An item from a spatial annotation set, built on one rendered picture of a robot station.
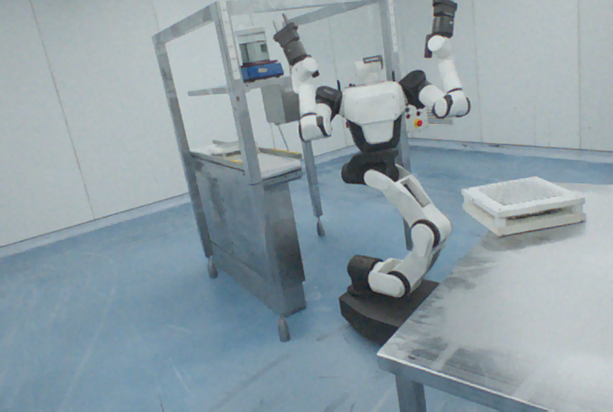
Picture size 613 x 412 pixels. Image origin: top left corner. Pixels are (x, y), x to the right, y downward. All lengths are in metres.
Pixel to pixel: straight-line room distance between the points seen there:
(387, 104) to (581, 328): 1.36
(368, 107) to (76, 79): 4.00
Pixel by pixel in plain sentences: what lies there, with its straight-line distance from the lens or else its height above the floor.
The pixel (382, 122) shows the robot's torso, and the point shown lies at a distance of 2.12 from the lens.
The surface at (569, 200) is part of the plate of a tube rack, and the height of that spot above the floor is 0.94.
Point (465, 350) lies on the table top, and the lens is 0.94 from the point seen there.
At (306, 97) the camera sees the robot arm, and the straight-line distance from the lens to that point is 1.93.
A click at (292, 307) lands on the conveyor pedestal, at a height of 0.04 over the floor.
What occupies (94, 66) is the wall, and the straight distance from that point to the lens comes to 5.61.
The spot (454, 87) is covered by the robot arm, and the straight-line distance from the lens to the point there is 2.00.
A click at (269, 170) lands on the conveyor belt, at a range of 2.38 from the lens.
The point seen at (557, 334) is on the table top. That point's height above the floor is 0.87.
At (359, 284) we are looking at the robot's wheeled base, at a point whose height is 0.23.
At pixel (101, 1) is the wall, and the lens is 5.72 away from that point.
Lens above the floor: 1.41
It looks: 14 degrees down
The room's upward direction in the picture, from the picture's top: 9 degrees counter-clockwise
